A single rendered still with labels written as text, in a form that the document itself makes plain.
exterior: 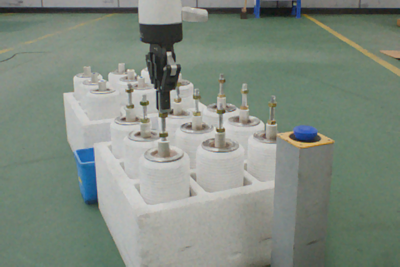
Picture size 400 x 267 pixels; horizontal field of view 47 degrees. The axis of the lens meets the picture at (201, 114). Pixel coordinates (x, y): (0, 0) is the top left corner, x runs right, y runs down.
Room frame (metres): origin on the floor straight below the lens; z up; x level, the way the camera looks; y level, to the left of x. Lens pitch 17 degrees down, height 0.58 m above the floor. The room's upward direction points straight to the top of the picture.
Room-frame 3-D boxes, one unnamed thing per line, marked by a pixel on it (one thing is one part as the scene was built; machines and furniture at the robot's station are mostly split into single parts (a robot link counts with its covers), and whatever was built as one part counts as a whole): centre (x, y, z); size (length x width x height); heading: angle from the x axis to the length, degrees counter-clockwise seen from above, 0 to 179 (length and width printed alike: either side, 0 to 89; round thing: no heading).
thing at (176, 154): (0.81, 0.07, 0.25); 0.08 x 0.08 x 0.01
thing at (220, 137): (0.86, -0.04, 0.26); 0.02 x 0.02 x 0.03
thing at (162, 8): (0.82, 0.05, 0.53); 0.11 x 0.09 x 0.06; 114
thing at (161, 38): (0.81, 0.07, 0.46); 0.08 x 0.08 x 0.09
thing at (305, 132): (0.73, -0.17, 0.32); 0.04 x 0.04 x 0.02
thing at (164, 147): (0.81, 0.07, 0.26); 0.02 x 0.02 x 0.03
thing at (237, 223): (0.97, 0.01, 0.09); 0.39 x 0.39 x 0.18; 24
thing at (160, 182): (0.81, 0.07, 0.16); 0.10 x 0.10 x 0.18
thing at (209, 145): (0.86, -0.04, 0.25); 0.08 x 0.08 x 0.01
